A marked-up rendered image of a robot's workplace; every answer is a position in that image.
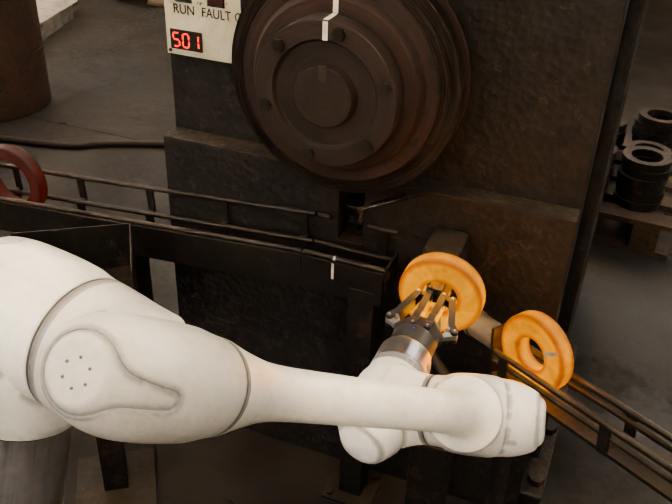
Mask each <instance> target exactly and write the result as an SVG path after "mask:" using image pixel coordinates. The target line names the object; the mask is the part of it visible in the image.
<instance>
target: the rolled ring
mask: <svg viewBox="0 0 672 504"><path fill-rule="evenodd" d="M0 160H6V161H9V162H11V163H13V164H14V165H16V166H17V167H18V168H19V169H20V170H21V171H22V172H23V174H24V175H25V177H26V179H27V181H28V184H29V188H30V194H29V197H28V198H21V197H18V196H16V195H15V194H13V193H12V192H11V191H10V190H9V189H8V188H7V187H6V186H5V185H4V183H3V181H2V179H1V177H0V196H3V197H9V198H14V199H20V200H26V201H32V202H38V203H44V202H45V200H46V198H47V193H48V187H47V181H46V178H45V175H44V173H43V171H42V169H41V167H40V166H39V164H38V163H37V162H36V160H35V159H34V158H33V157H32V156H31V155H30V154H29V153H27V152H26V151H25V150H23V149H21V148H20V147H17V146H15V145H11V144H0Z"/></svg>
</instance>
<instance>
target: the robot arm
mask: <svg viewBox="0 0 672 504"><path fill-rule="evenodd" d="M451 291H452V288H451V287H450V286H448V285H446V284H444V283H441V282H431V284H430V285H428V286H427V288H426V291H422V289H419V288H417V289H416V290H414V291H413V292H412V293H411V294H410V295H409V296H408V297H407V298H406V299H405V300H404V301H403V302H402V303H400V304H399V305H398V306H397V307H396V308H395V309H393V310H390V311H388V312H386V318H385V325H386V326H387V327H390V326H392V327H393V328H394V330H393V333H392V335H391V337H390V338H388V339H386V340H385V341H384V342H383V343H382V344H381V346H380V348H379V350H378V351H377V353H376V355H375V357H374V358H373V359H372V361H371V363H370V365H369V366H368V367H367V368H366V369H364V370H363V371H362V372H361V374H360V375H359V376H358V377H352V376H346V375H339V374H332V373H325V372H318V371H311V370H305V369H298V368H292V367H287V366H282V365H277V364H273V363H270V362H267V361H264V360H262V359H260V358H258V357H256V356H254V355H253V354H251V353H249V352H247V351H245V350H244V349H242V348H241V347H239V346H238V345H236V344H235V343H233V342H231V341H230V340H227V339H225V338H222V337H219V336H216V335H214V334H212V333H210V332H208V331H205V330H203V329H201V328H199V327H196V326H192V325H188V324H185V322H184V320H183V319H182V318H181V317H179V316H178V315H176V314H174V313H172V312H170V311H169V310H167V309H165V308H163V307H162V306H160V305H158V304H156V303H155V302H153V301H152V300H150V299H149V298H147V297H145V296H144V295H142V294H140V293H139V292H137V291H135V290H134V289H132V288H130V287H128V286H127V285H125V284H123V283H121V282H119V281H118V280H116V279H114V278H113V277H112V276H110V275H109V274H108V273H107V272H105V271H104V270H103V269H101V268H99V267H97V266H96V265H94V264H92V263H90V262H88V261H86V260H84V259H82V258H80V257H78V256H76V255H73V254H71V253H69V252H66V251H64V250H61V249H59V248H57V247H54V246H52V245H49V244H46V243H43V242H40V241H37V240H33V239H29V238H24V237H17V236H7V237H1V238H0V504H64V495H65V486H66V476H67V467H68V458H69V448H70V439H71V430H72V426H74V427H75V428H77V429H79V430H81V431H83V432H85V433H88V434H90V435H93V436H96V437H99V438H103V439H106V440H112V441H119V442H128V443H140V444H180V443H187V442H191V441H195V440H199V439H204V438H211V437H217V436H220V435H223V434H225V433H228V432H230V431H233V430H236V429H239V428H242V427H245V426H248V425H252V424H256V423H262V422H293V423H308V424H322V425H336V426H338V430H339V434H340V439H341V442H342V445H343V447H344V449H345V450H346V451H347V452H348V453H349V454H350V455H351V456H352V457H354V458H355V459H357V460H358V461H361V462H363V463H366V464H377V463H380V462H382V461H384V460H386V459H388V458H390V457H391V456H393V455H394V454H396V453H397V452H398V451H399V449H400V448H405V447H410V446H415V445H431V446H436V447H441V448H443V449H444V450H446V451H449V452H452V453H456V454H461V455H467V456H474V457H484V458H492V457H515V456H520V455H524V454H528V453H531V452H533V451H535V450H536V449H537V447H539V446H540V445H541V444H542V443H543V442H544V437H545V425H546V402H545V400H544V399H543V398H542V397H541V396H540V394H539V392H537V391H536V390H534V389H532V388H531V387H529V386H527V385H525V384H522V383H520V382H517V381H514V380H509V379H504V378H500V377H497V376H493V375H486V374H477V373H453V374H449V375H433V374H429V373H430V369H431V361H432V357H433V355H434V352H435V350H436V348H437V347H439V346H440V345H441V344H442V342H444V341H450V343H451V344H456V343H457V338H458V329H457V327H456V325H455V315H456V298H455V297H450V295H451ZM432 302H434V303H436V304H435V306H434V308H433V310H432V312H431V313H430V314H429V316H428V318H424V316H425V314H426V312H427V310H428V309H429V307H430V305H431V303H432ZM418 304H419V305H418ZM417 305H418V307H417V309H415V311H414V313H413V315H412V316H410V317H408V318H405V317H406V316H407V315H408V314H409V313H410V312H411V311H412V310H413V309H414V308H415V307H416V306H417ZM446 307H447V308H448V318H447V328H446V329H445V330H444V333H443V334H442V332H441V331H440V329H439V327H438V325H437V323H438V321H439V319H440V317H441V315H442V313H443V311H444V309H446ZM404 318H405V319H404Z"/></svg>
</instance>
